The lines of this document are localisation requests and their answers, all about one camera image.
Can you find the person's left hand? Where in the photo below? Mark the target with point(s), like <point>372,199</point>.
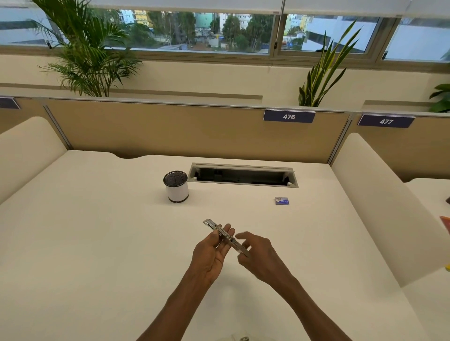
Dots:
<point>207,254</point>

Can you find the cream side divider panel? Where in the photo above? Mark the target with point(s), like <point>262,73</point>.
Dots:
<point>26,154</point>
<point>383,207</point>

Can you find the beige desk partition panel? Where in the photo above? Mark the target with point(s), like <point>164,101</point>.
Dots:
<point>404,144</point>
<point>21,114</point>
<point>197,131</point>

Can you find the person's right forearm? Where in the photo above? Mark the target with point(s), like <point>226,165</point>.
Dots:
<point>309,311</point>

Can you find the silver metal stapler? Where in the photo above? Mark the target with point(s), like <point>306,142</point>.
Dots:
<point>225,237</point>

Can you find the orange object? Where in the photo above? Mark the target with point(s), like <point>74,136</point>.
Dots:
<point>445,223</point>

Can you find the green palm plant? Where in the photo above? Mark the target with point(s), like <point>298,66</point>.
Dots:
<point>86,49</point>

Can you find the person's left forearm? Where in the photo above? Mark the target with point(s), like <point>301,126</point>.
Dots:
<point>175,309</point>

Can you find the white cylindrical pen holder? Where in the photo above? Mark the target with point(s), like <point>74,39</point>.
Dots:
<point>175,187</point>

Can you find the small blue staple box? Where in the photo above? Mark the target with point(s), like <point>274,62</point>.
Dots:
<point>281,201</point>

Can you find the window frame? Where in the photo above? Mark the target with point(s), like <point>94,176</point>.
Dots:
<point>225,56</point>

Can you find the green snake plant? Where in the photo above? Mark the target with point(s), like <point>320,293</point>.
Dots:
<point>321,77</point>

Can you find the person's left thumb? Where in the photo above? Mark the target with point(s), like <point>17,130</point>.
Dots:
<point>208,238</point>

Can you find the person's right thumb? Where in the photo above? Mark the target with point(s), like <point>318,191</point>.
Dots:
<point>244,253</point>

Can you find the person's right hand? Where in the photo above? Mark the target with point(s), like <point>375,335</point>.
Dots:
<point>262,258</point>

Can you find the blue desk number label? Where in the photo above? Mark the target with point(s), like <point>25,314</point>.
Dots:
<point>7,103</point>
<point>386,121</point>
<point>289,116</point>

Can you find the green leafy plant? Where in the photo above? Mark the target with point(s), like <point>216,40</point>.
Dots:
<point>441,98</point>

